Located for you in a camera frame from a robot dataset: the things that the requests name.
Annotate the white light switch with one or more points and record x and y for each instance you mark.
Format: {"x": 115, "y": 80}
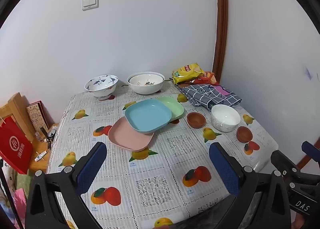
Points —
{"x": 90, "y": 2}

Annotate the blue patterned white bowl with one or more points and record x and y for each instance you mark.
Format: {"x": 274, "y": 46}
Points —
{"x": 100, "y": 89}

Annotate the brown wooden trim rail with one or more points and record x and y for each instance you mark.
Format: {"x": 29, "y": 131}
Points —
{"x": 303, "y": 163}

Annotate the red chip bag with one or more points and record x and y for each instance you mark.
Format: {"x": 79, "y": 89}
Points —
{"x": 208, "y": 77}

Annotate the small glass bottle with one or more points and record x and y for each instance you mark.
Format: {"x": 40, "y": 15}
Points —
{"x": 38, "y": 138}

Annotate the light wooden frame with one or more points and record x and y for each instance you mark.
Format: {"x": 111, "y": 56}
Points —
{"x": 18, "y": 109}

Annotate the green square plate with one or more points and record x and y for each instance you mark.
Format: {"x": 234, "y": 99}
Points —
{"x": 175, "y": 109}

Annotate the large white swirl bowl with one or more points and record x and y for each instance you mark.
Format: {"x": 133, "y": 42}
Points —
{"x": 146, "y": 89}

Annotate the blue square plate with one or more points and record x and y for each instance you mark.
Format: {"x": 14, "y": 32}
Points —
{"x": 147, "y": 116}

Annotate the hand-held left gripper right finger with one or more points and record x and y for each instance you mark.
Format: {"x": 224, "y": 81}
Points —
{"x": 223, "y": 169}

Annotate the grey checked cloth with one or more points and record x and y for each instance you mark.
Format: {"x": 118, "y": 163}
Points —
{"x": 212, "y": 96}

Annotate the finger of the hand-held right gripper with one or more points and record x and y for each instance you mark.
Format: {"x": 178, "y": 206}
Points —
{"x": 283, "y": 161}
{"x": 310, "y": 149}

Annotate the red paper bag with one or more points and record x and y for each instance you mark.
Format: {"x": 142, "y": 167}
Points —
{"x": 15, "y": 146}

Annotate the small brown bowl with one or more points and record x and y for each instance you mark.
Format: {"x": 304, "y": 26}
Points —
{"x": 196, "y": 119}
{"x": 245, "y": 134}

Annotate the fruit print tablecloth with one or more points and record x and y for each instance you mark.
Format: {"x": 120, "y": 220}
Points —
{"x": 155, "y": 169}

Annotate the patterned gift box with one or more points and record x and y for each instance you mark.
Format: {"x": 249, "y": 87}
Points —
{"x": 36, "y": 116}

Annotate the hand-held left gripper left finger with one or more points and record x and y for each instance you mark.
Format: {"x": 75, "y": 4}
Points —
{"x": 91, "y": 166}

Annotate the pink square plate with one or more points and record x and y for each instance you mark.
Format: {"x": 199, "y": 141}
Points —
{"x": 122, "y": 136}

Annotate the pink floral cloth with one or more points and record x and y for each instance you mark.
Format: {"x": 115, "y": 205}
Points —
{"x": 18, "y": 196}

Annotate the white bowl with printed inside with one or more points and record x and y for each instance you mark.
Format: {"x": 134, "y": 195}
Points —
{"x": 142, "y": 80}

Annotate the yellow chip bag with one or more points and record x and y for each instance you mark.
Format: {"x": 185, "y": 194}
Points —
{"x": 186, "y": 73}

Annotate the wooden side table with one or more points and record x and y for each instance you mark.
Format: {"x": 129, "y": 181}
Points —
{"x": 33, "y": 165}

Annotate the brown wooden door frame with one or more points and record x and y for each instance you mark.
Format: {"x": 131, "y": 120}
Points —
{"x": 221, "y": 19}

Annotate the white tube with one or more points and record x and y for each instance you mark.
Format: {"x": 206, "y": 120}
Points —
{"x": 40, "y": 156}

